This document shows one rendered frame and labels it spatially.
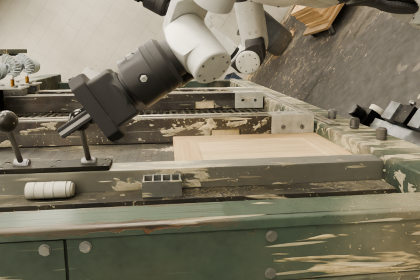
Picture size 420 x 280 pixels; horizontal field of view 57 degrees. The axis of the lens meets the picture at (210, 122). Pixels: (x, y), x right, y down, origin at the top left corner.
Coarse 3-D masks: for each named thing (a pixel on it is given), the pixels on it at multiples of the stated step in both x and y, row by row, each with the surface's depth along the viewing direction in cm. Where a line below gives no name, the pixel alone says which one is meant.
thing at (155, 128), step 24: (24, 120) 104; (48, 120) 104; (144, 120) 107; (168, 120) 107; (192, 120) 108; (216, 120) 109; (240, 120) 110; (264, 120) 110; (288, 120) 111; (312, 120) 112; (0, 144) 103; (24, 144) 104; (48, 144) 105; (72, 144) 106; (96, 144) 107
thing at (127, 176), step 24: (120, 168) 73; (144, 168) 73; (168, 168) 73; (192, 168) 73; (216, 168) 73; (240, 168) 74; (264, 168) 75; (288, 168) 75; (312, 168) 76; (336, 168) 76; (360, 168) 77; (0, 192) 70
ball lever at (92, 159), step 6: (72, 114) 65; (78, 114) 65; (84, 126) 65; (84, 132) 68; (84, 138) 69; (84, 144) 69; (84, 150) 70; (90, 156) 72; (84, 162) 72; (90, 162) 72
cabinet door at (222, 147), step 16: (176, 144) 99; (192, 144) 99; (208, 144) 100; (224, 144) 100; (240, 144) 100; (256, 144) 100; (272, 144) 100; (288, 144) 100; (304, 144) 100; (320, 144) 98; (176, 160) 85
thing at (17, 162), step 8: (0, 112) 64; (8, 112) 64; (0, 120) 63; (8, 120) 64; (16, 120) 65; (0, 128) 64; (8, 128) 64; (8, 136) 67; (16, 144) 68; (16, 152) 69; (16, 160) 71; (24, 160) 71
